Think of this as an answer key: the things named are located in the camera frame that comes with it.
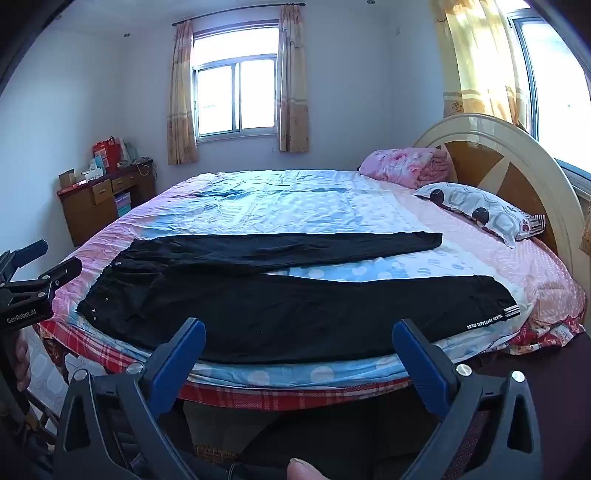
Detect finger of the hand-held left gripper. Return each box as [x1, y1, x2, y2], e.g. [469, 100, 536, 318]
[0, 239, 49, 281]
[0, 257, 84, 306]

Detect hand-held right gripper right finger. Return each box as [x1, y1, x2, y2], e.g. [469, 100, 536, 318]
[392, 318, 544, 480]

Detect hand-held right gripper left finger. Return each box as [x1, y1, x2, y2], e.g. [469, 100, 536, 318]
[53, 317, 206, 480]

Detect black pants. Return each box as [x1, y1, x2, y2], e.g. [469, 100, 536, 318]
[76, 232, 522, 352]

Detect person's left hand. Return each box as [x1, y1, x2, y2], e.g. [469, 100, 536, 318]
[14, 329, 33, 393]

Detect person's right hand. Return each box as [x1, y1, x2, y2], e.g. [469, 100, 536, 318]
[286, 457, 329, 480]

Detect brown wooden desk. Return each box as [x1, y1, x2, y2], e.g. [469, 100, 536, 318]
[56, 159, 157, 247]

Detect red gift bag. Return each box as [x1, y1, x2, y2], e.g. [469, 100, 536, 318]
[92, 137, 122, 174]

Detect red floral bed sheet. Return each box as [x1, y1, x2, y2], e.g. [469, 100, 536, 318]
[505, 318, 586, 357]

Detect grey patterned pillow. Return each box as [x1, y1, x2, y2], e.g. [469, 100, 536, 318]
[414, 182, 547, 249]

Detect blue pink polka dot blanket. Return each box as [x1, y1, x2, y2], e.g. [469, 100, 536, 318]
[39, 168, 587, 389]

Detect pink folded quilt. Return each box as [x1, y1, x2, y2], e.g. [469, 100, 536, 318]
[358, 147, 456, 189]

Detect floral beige curtain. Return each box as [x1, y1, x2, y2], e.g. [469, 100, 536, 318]
[167, 20, 199, 166]
[276, 4, 310, 154]

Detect cream wooden bed headboard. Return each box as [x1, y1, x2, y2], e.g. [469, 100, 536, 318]
[412, 113, 591, 319]

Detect white sliding window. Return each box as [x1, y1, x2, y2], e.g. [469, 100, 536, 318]
[191, 20, 281, 143]

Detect yellow patterned curtain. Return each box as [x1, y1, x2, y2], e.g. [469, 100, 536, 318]
[431, 0, 530, 133]

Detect large bright window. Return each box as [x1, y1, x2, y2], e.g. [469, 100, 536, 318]
[507, 0, 591, 175]

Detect black curtain rod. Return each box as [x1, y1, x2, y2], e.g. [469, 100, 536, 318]
[172, 3, 307, 27]

